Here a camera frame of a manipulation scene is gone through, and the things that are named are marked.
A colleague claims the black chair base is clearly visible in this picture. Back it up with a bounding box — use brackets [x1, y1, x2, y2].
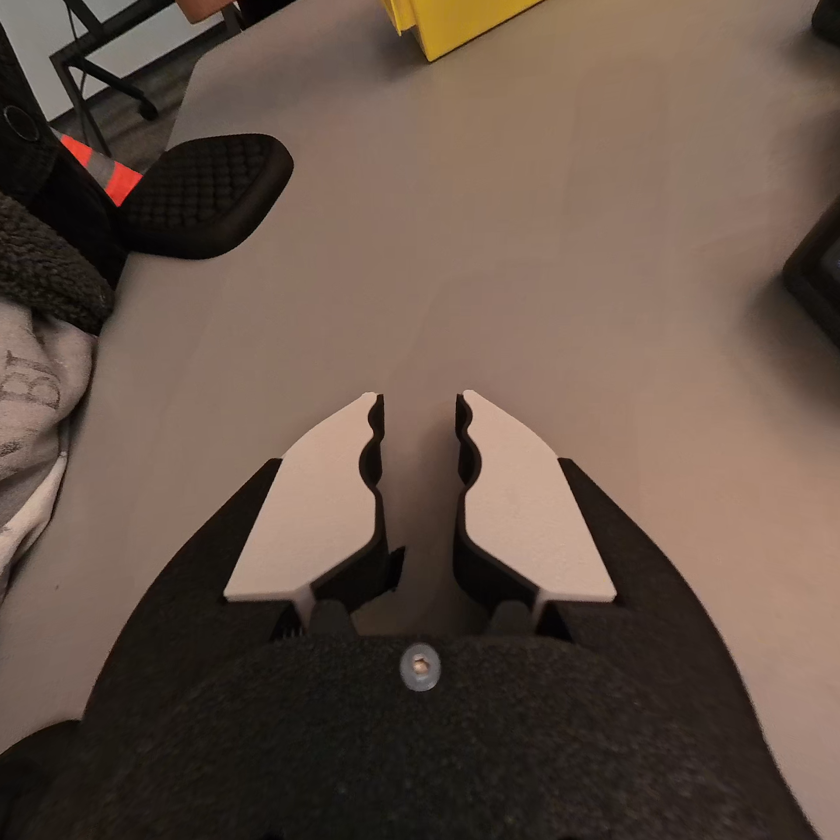
[49, 0, 160, 139]

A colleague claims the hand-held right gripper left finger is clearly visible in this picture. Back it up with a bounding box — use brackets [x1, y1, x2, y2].
[222, 392, 408, 626]

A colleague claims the yellow plastic bin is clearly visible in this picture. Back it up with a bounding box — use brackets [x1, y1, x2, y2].
[379, 0, 547, 63]

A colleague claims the black jacket orange stripe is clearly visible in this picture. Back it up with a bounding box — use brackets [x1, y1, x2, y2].
[0, 20, 145, 290]

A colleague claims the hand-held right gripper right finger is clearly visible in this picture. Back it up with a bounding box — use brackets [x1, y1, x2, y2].
[453, 389, 619, 626]

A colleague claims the dark grey fleece garment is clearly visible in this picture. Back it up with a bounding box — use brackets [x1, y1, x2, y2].
[0, 193, 116, 336]

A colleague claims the black chair armrest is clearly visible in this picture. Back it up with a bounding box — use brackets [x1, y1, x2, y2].
[117, 133, 295, 261]

